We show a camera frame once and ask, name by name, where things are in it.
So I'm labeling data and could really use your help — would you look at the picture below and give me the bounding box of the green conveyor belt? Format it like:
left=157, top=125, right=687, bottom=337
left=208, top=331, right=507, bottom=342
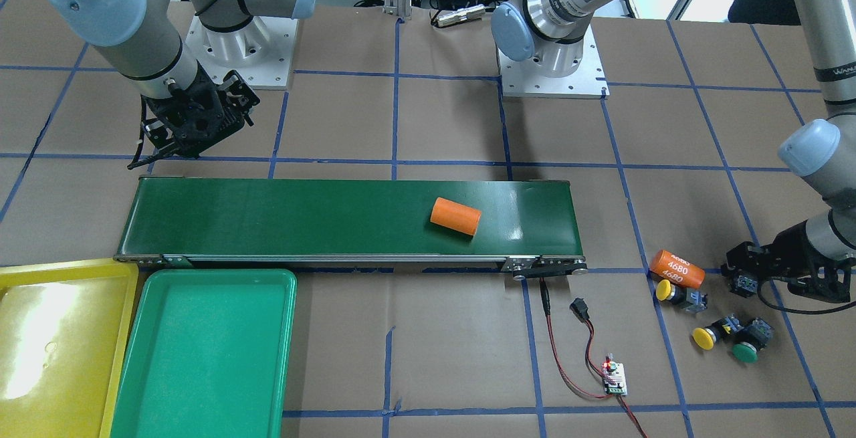
left=115, top=177, right=588, bottom=280

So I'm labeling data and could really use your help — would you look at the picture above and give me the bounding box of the orange cylinder labelled 4680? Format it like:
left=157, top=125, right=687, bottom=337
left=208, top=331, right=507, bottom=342
left=650, top=249, right=706, bottom=289

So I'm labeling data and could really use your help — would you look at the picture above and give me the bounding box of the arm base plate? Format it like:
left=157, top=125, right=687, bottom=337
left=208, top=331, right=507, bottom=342
left=185, top=17, right=300, bottom=90
left=496, top=27, right=611, bottom=99

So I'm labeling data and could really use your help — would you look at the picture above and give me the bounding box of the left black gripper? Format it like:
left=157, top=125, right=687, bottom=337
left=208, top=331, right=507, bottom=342
left=726, top=221, right=854, bottom=304

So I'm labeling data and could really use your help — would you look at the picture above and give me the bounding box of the green push button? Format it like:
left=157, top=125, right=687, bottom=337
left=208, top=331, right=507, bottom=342
left=731, top=317, right=774, bottom=364
left=727, top=271, right=760, bottom=298

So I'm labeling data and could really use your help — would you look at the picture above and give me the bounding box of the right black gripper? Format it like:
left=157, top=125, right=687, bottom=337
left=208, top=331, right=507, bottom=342
left=126, top=69, right=260, bottom=170

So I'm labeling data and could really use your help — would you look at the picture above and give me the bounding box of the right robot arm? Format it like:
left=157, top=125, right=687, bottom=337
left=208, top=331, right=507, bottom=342
left=48, top=0, right=317, bottom=169

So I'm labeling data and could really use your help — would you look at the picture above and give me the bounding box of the yellow plastic tray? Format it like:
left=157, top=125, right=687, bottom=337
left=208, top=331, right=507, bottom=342
left=1, top=258, right=140, bottom=437

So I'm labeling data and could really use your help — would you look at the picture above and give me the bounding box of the red black power cable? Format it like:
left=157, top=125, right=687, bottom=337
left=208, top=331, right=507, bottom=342
left=538, top=278, right=648, bottom=438

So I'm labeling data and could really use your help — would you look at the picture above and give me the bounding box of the plain orange cylinder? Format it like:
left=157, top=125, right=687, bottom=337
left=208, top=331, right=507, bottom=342
left=430, top=197, right=482, bottom=237

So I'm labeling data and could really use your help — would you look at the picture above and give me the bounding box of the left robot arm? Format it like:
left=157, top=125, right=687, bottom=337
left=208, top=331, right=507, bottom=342
left=490, top=0, right=855, bottom=315

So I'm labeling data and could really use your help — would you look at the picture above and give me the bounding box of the green plastic tray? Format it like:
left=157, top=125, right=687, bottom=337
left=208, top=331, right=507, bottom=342
left=110, top=269, right=297, bottom=437

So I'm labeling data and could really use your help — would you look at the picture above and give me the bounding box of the yellow push button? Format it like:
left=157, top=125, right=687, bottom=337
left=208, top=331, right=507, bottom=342
left=691, top=315, right=743, bottom=350
left=655, top=280, right=708, bottom=315

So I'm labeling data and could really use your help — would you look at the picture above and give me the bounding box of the small green controller board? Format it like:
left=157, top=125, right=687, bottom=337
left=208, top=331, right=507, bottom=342
left=601, top=359, right=629, bottom=397

